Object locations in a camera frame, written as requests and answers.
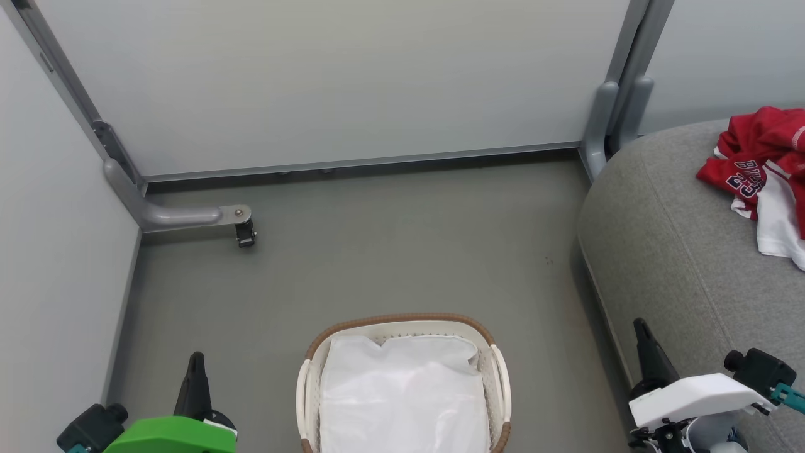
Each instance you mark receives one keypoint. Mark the black caster wheel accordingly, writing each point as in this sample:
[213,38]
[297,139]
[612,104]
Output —
[245,234]

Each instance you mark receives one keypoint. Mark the wide white partition panel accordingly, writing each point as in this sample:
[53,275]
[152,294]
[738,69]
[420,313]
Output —
[327,82]

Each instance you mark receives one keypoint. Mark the white side partition panel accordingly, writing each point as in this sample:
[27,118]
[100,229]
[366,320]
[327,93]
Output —
[56,264]

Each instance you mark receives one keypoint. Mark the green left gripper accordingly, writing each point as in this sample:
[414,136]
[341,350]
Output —
[170,437]

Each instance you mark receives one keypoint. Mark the red and white jersey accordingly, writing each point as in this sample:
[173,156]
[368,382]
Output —
[764,148]

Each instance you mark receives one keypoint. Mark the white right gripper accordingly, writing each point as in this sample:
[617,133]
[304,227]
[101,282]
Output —
[692,396]

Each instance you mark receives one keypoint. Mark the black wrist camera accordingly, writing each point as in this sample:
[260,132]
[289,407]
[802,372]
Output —
[758,371]
[91,428]

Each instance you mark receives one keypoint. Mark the white laundry basket brown rim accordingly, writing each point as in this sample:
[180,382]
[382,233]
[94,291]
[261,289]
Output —
[498,402]

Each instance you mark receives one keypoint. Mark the grey partition post with foot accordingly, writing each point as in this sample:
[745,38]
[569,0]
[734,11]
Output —
[170,217]

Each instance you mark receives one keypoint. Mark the grey fabric sofa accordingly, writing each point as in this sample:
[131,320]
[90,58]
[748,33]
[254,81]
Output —
[679,251]

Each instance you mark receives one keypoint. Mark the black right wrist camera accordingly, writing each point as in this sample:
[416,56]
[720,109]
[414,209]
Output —
[758,371]

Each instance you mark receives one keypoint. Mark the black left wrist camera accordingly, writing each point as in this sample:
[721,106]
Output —
[91,428]

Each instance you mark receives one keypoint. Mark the white cloth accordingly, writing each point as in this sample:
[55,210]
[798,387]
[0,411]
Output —
[402,396]

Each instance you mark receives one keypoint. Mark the white partition panel behind sofa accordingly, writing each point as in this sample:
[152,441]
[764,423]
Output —
[723,56]

